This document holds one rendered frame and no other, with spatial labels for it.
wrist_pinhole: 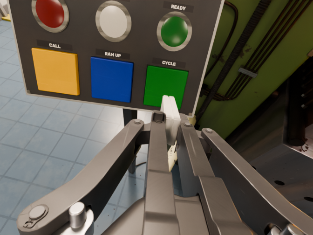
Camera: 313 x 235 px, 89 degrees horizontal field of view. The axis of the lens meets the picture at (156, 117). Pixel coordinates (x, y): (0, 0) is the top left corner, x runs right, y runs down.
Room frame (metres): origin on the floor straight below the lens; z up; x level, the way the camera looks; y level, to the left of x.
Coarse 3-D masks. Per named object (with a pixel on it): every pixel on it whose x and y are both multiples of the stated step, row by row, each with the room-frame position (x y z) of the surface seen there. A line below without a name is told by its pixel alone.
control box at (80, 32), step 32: (32, 0) 0.26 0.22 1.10; (64, 0) 0.26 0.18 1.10; (96, 0) 0.27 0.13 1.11; (128, 0) 0.28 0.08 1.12; (160, 0) 0.29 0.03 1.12; (192, 0) 0.29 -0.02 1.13; (224, 0) 0.30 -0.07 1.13; (32, 32) 0.23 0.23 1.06; (64, 32) 0.24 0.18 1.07; (96, 32) 0.25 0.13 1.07; (128, 32) 0.26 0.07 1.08; (160, 32) 0.26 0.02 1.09; (192, 32) 0.27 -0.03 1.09; (32, 64) 0.21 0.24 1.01; (160, 64) 0.24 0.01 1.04; (192, 64) 0.25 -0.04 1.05; (64, 96) 0.18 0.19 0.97; (192, 96) 0.22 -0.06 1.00
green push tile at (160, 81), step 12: (156, 72) 0.23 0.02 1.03; (168, 72) 0.23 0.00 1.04; (180, 72) 0.24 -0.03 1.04; (156, 84) 0.22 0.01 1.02; (168, 84) 0.22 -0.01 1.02; (180, 84) 0.23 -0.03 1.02; (144, 96) 0.20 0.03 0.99; (156, 96) 0.21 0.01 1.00; (168, 96) 0.21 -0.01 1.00; (180, 96) 0.21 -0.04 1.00; (180, 108) 0.20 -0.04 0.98
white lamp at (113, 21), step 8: (104, 8) 0.27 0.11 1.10; (112, 8) 0.27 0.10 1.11; (104, 16) 0.26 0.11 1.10; (112, 16) 0.26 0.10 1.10; (120, 16) 0.26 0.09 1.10; (104, 24) 0.26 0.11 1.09; (112, 24) 0.26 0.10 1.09; (120, 24) 0.26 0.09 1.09; (104, 32) 0.25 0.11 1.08; (112, 32) 0.25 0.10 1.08; (120, 32) 0.25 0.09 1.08
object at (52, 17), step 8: (40, 0) 0.26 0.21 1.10; (48, 0) 0.26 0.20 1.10; (56, 0) 0.26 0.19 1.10; (40, 8) 0.25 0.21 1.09; (48, 8) 0.25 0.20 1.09; (56, 8) 0.25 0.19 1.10; (40, 16) 0.25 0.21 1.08; (48, 16) 0.25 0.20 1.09; (56, 16) 0.25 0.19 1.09; (48, 24) 0.24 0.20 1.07; (56, 24) 0.24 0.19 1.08
